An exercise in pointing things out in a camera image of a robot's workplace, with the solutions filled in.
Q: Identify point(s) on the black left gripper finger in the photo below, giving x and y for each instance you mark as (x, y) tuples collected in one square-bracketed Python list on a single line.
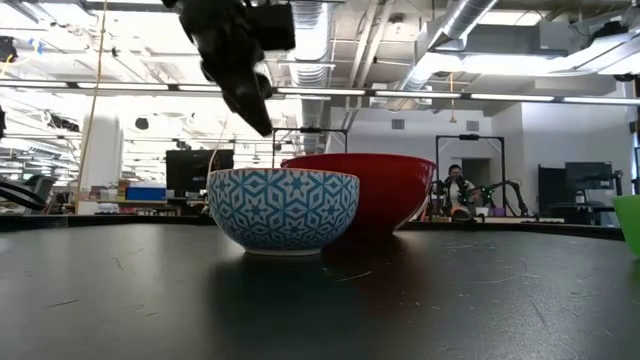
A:
[(265, 85), (247, 107)]

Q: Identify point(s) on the black background robot arm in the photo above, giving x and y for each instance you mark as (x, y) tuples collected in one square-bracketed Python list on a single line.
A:
[(502, 192)]

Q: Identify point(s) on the black computer monitor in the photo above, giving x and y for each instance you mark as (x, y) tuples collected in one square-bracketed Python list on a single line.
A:
[(192, 170)]

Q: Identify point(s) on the blue patterned ceramic bowl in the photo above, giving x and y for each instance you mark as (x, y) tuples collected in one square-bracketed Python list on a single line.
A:
[(282, 210)]

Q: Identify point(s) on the blue storage box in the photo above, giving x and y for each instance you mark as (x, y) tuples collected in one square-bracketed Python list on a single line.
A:
[(146, 193)]

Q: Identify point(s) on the large red bowl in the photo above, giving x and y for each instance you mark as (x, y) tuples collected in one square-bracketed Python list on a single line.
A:
[(390, 192)]

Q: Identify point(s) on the black table mat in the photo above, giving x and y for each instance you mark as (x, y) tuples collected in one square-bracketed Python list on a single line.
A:
[(320, 300)]

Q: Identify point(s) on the person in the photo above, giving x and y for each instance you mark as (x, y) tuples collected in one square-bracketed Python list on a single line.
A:
[(456, 192)]

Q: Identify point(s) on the black desk monitor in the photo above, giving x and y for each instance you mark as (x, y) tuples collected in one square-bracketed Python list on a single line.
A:
[(590, 176)]

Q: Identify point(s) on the small green plastic bowl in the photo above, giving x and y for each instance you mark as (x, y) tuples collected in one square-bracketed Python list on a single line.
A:
[(629, 222)]

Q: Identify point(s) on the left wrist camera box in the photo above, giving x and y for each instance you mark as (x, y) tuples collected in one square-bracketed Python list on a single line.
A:
[(270, 25)]

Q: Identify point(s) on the silver ventilation duct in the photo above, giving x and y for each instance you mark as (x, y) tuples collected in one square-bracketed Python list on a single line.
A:
[(450, 35)]

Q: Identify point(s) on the black camera gantry frame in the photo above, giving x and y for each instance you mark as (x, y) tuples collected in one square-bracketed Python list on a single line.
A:
[(470, 150)]

